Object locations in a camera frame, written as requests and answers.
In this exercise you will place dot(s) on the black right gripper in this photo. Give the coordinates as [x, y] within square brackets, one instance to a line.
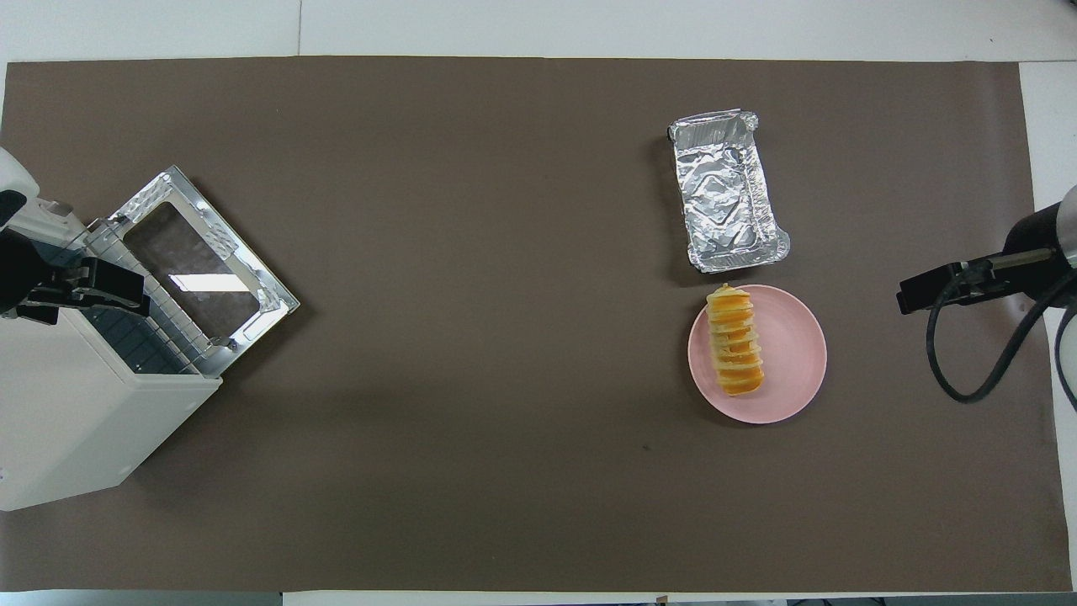
[1035, 240]

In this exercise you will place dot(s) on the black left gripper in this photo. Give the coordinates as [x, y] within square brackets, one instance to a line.
[25, 269]

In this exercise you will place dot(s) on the sliced orange bread loaf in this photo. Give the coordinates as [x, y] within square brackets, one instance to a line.
[736, 345]

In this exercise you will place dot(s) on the aluminium foil tray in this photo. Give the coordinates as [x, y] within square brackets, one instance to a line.
[724, 194]

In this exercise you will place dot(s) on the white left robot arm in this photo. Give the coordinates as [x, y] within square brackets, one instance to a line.
[13, 172]

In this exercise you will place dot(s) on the cream toaster oven body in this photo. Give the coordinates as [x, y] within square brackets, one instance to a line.
[84, 421]

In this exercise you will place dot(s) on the glass oven door with foil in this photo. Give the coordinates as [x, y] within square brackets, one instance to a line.
[160, 189]

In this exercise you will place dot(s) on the pink round plate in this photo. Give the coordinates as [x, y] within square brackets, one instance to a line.
[795, 353]

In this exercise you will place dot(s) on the brown table mat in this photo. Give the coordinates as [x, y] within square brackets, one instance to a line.
[471, 337]

